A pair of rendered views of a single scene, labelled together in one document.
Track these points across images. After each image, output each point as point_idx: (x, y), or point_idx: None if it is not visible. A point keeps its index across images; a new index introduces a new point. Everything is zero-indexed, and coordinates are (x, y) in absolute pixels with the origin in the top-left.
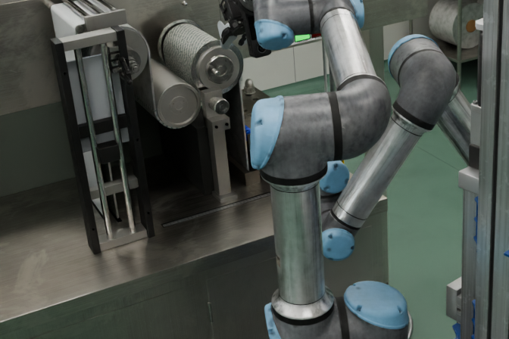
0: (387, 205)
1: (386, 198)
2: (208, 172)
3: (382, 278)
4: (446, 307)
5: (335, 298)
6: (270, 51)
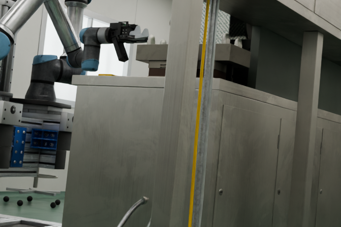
0: (71, 80)
1: (72, 75)
2: None
3: (70, 143)
4: (21, 119)
5: (60, 59)
6: None
